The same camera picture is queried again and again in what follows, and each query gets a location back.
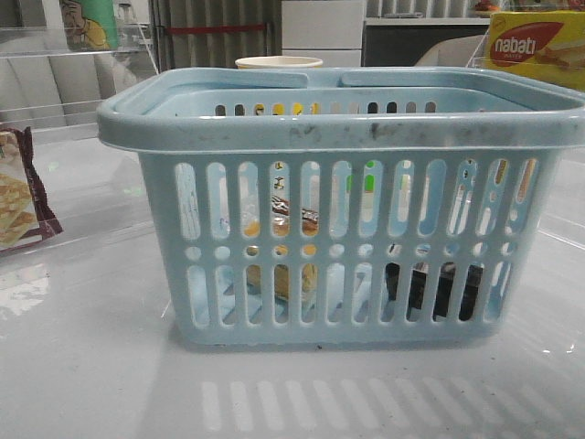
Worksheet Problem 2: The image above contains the light blue plastic basket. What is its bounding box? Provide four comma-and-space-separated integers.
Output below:
97, 68, 584, 346

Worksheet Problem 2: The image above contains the paper cup yellow rim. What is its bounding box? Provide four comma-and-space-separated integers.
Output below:
235, 55, 324, 70

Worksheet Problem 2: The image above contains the white cabinet background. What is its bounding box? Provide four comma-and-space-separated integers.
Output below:
281, 1, 367, 67

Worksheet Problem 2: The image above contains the brown cracker snack bag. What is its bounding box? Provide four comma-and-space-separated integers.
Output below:
1, 128, 63, 253

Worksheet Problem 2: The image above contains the clear acrylic shelf left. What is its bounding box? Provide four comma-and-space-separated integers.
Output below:
1, 24, 157, 144

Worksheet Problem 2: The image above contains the green yellow cartoon package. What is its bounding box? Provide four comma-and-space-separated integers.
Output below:
59, 0, 119, 51

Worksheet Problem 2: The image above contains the yellow nabati wafer box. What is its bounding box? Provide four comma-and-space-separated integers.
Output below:
484, 10, 584, 91

